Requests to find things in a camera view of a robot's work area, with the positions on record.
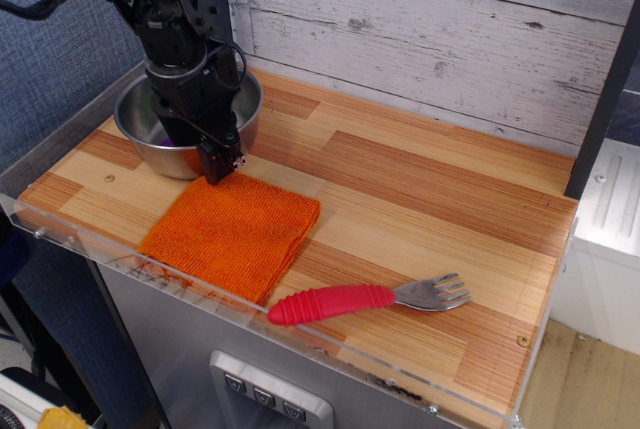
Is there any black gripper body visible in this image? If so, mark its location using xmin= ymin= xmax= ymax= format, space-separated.
xmin=146 ymin=41 xmax=247 ymax=151

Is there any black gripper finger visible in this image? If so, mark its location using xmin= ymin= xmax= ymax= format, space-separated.
xmin=197 ymin=140 xmax=231 ymax=185
xmin=218 ymin=137 xmax=246 ymax=175

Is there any stainless steel pot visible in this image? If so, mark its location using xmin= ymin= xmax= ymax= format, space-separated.
xmin=114 ymin=74 xmax=263 ymax=180

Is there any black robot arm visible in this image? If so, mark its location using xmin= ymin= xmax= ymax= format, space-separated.
xmin=1 ymin=0 xmax=247 ymax=184

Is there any purple toy eggplant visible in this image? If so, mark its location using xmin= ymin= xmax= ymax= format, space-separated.
xmin=156 ymin=137 xmax=174 ymax=147

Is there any orange folded cloth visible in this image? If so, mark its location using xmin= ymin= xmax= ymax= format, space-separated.
xmin=138 ymin=173 xmax=321 ymax=304

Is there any stainless steel cabinet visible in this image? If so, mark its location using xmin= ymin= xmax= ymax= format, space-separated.
xmin=93 ymin=264 xmax=455 ymax=428

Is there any silver button control panel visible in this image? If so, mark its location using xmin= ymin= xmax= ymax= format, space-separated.
xmin=209 ymin=350 xmax=334 ymax=428

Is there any white side unit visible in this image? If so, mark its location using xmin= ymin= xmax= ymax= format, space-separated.
xmin=550 ymin=139 xmax=639 ymax=354

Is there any clear acrylic guard rail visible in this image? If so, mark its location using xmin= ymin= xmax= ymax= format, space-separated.
xmin=1 ymin=196 xmax=560 ymax=428

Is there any red handled metal fork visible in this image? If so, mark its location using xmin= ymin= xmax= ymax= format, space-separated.
xmin=267 ymin=273 xmax=471 ymax=326

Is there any dark right upright post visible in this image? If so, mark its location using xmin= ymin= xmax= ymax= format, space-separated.
xmin=564 ymin=0 xmax=640 ymax=199

